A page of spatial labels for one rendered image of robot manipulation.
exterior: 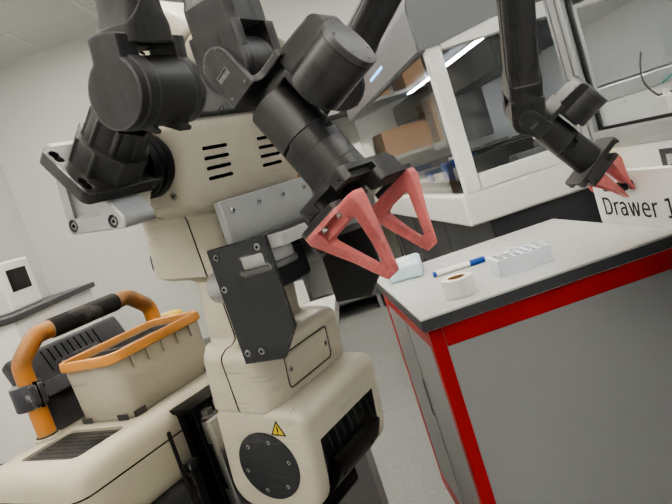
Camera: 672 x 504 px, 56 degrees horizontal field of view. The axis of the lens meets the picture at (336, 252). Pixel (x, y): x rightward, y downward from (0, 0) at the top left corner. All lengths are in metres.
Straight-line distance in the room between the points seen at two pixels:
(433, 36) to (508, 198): 0.55
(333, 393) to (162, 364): 0.35
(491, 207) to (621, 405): 0.80
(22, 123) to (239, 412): 5.20
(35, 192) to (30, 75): 0.97
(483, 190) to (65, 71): 4.43
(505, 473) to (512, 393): 0.17
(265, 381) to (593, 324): 0.78
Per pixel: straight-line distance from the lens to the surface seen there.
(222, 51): 0.62
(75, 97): 5.82
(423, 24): 2.04
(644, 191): 1.27
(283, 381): 0.91
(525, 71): 1.12
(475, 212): 2.03
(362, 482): 1.77
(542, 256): 1.46
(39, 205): 5.94
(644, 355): 1.50
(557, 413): 1.45
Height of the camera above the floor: 1.09
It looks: 7 degrees down
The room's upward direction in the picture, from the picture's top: 18 degrees counter-clockwise
